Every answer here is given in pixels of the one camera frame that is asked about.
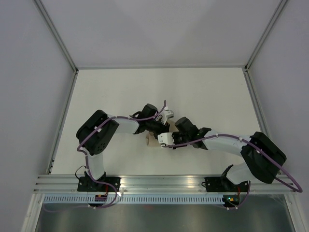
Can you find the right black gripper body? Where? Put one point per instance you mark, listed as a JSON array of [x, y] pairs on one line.
[[179, 138]]

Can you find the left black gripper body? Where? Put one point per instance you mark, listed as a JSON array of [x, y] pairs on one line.
[[157, 127]]

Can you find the beige cloth napkin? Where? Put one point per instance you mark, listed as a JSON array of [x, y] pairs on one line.
[[151, 141]]

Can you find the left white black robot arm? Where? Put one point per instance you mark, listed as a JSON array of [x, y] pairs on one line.
[[96, 133]]

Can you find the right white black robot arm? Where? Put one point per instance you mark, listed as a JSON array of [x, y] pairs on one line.
[[235, 173]]

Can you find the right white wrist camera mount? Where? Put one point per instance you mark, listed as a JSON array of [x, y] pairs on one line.
[[165, 139]]

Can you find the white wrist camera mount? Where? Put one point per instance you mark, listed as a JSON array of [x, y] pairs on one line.
[[165, 139], [166, 114]]

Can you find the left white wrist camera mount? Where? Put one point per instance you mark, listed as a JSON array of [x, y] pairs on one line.
[[166, 114]]

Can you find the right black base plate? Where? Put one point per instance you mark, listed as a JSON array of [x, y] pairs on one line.
[[217, 184]]

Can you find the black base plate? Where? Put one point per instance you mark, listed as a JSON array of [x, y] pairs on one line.
[[217, 184], [87, 185]]

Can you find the right aluminium side rail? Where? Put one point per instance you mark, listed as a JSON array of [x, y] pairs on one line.
[[260, 120]]

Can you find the aluminium side rail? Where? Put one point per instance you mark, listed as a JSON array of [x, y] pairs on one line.
[[61, 124], [260, 120]]

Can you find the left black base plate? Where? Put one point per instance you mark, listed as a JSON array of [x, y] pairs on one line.
[[87, 185]]

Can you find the left aluminium side rail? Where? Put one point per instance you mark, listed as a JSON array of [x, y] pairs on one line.
[[61, 124]]

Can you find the aluminium front mounting rail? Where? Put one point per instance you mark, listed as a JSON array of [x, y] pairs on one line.
[[149, 184]]

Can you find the white slotted cable duct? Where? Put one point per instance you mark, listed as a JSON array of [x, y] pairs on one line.
[[136, 199]]

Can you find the right aluminium frame post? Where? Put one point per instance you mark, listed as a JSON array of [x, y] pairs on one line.
[[270, 26]]

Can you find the aluminium frame post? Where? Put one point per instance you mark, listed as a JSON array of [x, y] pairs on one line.
[[270, 26], [49, 23]]

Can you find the left aluminium frame post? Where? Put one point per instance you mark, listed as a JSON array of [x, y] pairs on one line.
[[49, 23]]

